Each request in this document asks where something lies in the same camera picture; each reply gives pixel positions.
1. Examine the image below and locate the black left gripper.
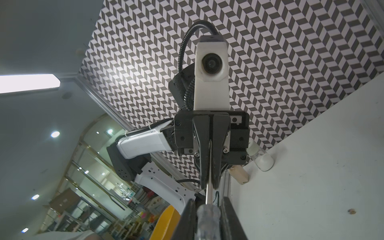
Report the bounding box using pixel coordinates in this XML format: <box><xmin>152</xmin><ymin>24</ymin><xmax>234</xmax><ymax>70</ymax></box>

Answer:
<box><xmin>174</xmin><ymin>111</ymin><xmax>250</xmax><ymax>189</ymax></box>

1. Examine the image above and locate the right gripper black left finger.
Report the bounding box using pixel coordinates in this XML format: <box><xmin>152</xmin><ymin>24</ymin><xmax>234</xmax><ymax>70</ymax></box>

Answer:
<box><xmin>171</xmin><ymin>199</ymin><xmax>197</xmax><ymax>240</ymax></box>

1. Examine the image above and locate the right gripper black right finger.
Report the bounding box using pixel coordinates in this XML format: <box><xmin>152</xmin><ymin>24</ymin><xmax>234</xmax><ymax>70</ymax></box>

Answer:
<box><xmin>220</xmin><ymin>197</ymin><xmax>248</xmax><ymax>240</ymax></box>

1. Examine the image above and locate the clear-handled screwdriver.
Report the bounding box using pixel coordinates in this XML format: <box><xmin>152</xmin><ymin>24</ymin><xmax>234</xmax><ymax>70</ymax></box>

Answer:
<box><xmin>195</xmin><ymin>142</ymin><xmax>221</xmax><ymax>240</ymax></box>

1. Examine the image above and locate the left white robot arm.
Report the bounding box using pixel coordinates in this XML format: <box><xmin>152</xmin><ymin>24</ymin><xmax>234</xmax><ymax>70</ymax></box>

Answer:
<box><xmin>107</xmin><ymin>20</ymin><xmax>250</xmax><ymax>213</ymax></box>

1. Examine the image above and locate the yellow bin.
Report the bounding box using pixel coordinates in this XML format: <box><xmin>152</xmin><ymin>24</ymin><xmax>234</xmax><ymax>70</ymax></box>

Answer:
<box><xmin>150</xmin><ymin>206</ymin><xmax>181</xmax><ymax>240</ymax></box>

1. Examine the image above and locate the small tan wooden block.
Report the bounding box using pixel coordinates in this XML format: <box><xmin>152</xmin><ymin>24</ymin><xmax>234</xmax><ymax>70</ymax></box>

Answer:
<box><xmin>228</xmin><ymin>165</ymin><xmax>250</xmax><ymax>185</ymax></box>

